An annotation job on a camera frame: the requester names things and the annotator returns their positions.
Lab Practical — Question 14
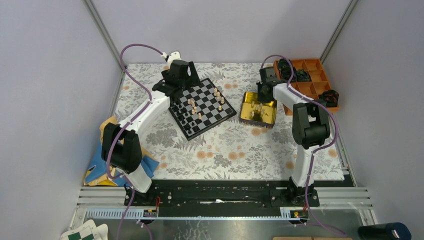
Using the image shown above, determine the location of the gold tin box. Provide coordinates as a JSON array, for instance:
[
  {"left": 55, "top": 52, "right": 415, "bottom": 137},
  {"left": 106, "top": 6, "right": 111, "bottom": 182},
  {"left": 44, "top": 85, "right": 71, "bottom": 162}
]
[{"left": 239, "top": 91, "right": 278, "bottom": 129}]

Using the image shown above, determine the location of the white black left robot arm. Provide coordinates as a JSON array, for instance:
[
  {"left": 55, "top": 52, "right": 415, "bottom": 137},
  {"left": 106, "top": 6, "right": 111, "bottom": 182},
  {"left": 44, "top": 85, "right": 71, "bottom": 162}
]
[{"left": 101, "top": 51, "right": 200, "bottom": 206}]

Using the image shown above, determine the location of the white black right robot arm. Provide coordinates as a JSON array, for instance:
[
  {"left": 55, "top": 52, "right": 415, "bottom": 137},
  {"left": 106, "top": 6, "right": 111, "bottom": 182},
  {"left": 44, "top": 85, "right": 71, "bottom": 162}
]
[{"left": 256, "top": 67, "right": 331, "bottom": 206}]

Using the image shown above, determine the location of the black grey chess board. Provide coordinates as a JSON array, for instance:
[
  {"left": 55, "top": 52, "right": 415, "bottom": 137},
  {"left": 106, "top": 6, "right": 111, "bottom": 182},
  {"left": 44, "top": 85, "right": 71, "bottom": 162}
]
[{"left": 169, "top": 78, "right": 237, "bottom": 141}]

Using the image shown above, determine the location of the rolled dark floral tie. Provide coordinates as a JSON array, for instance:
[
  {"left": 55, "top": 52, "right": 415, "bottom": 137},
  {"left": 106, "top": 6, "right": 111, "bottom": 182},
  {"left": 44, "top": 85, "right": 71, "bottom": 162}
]
[{"left": 279, "top": 65, "right": 297, "bottom": 83}]

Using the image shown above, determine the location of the rolled blue floral tie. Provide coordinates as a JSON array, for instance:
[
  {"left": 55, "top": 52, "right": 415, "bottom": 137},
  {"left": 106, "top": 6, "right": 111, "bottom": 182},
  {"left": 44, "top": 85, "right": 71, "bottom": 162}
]
[{"left": 277, "top": 58, "right": 293, "bottom": 72}]

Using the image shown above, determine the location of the rolled green floral tie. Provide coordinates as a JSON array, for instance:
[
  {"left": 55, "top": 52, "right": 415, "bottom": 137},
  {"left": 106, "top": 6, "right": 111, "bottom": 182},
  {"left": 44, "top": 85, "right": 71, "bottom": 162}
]
[{"left": 296, "top": 69, "right": 312, "bottom": 83}]

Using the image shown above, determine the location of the orange wooden divider tray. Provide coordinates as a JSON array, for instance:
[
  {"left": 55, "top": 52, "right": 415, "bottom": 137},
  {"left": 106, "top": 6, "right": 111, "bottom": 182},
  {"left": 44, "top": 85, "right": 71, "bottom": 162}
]
[{"left": 290, "top": 58, "right": 340, "bottom": 114}]

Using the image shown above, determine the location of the rolled black orange tie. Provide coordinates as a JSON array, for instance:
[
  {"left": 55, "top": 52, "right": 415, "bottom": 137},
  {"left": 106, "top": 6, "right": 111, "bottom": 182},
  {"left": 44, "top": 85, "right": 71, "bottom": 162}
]
[{"left": 318, "top": 89, "right": 339, "bottom": 108}]

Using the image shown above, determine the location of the floral table mat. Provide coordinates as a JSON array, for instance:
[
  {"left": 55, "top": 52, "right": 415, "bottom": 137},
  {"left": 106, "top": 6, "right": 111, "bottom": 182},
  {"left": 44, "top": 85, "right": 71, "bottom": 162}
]
[{"left": 114, "top": 63, "right": 345, "bottom": 181}]

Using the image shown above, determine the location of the blue yellow cloth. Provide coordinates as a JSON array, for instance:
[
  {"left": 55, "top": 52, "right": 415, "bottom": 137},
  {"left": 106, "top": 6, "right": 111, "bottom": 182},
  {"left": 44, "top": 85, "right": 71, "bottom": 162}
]
[{"left": 83, "top": 116, "right": 159, "bottom": 187}]

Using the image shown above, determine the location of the green white checker card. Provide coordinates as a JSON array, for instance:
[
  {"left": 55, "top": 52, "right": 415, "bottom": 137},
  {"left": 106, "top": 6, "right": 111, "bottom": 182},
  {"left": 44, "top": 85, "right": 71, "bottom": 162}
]
[{"left": 60, "top": 219, "right": 109, "bottom": 240}]

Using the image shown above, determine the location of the dark blue cylinder bottle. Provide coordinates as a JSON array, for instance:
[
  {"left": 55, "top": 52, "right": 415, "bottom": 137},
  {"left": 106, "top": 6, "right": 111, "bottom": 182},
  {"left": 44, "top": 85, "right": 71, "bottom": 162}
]
[{"left": 357, "top": 222, "right": 412, "bottom": 240}]

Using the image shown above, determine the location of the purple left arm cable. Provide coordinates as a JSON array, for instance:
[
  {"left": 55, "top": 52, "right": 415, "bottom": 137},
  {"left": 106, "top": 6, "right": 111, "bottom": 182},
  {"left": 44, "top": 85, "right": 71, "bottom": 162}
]
[{"left": 105, "top": 43, "right": 167, "bottom": 240}]

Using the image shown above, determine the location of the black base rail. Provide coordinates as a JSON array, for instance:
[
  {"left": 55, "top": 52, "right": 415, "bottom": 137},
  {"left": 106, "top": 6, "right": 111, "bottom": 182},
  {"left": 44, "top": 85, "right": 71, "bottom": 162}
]
[{"left": 124, "top": 180, "right": 320, "bottom": 217}]

